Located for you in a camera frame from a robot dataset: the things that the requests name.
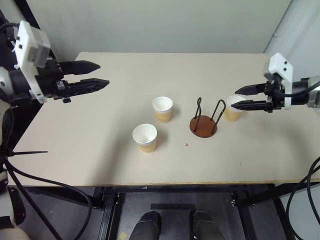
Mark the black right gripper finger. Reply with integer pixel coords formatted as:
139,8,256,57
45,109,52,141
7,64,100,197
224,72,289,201
229,99,270,112
234,83,267,96

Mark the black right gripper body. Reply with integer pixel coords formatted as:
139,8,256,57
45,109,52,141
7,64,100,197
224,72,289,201
264,78,287,114

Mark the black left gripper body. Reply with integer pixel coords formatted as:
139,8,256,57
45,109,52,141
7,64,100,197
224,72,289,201
34,58,73,104

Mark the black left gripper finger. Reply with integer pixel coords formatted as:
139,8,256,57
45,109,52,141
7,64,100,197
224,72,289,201
67,78,111,97
58,60,101,76

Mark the tan paper cup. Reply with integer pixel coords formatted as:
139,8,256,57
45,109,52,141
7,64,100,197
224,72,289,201
152,96,174,124
132,123,158,154
222,94,248,123

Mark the black zip tie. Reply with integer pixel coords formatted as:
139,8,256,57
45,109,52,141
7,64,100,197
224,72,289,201
0,149,49,159

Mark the black tape strip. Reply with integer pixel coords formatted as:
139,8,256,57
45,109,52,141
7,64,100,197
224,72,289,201
150,203,196,211

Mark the dark rounded foot shape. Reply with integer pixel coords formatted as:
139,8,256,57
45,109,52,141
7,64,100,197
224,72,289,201
191,210,226,240
128,210,163,240

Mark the white robot body shell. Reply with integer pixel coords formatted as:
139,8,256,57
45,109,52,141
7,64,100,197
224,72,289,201
0,184,30,240

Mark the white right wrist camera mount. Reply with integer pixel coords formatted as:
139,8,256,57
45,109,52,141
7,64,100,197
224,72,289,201
262,52,294,111

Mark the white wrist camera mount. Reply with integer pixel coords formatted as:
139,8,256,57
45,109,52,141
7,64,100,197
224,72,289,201
13,19,52,104
262,52,294,111

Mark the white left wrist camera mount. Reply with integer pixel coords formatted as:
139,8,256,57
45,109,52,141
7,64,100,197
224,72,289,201
13,19,52,104

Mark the brown wire cup holder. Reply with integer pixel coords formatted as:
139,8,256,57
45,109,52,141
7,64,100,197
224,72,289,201
189,97,227,139

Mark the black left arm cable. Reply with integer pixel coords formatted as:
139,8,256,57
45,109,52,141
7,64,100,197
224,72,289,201
0,22,93,240

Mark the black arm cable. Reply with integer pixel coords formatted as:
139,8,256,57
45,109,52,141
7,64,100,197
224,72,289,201
286,156,320,240
0,22,93,240

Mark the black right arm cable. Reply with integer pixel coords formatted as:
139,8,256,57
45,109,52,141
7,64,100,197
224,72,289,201
286,156,320,240

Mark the black table frame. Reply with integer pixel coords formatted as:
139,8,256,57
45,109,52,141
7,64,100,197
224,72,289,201
23,183,298,240

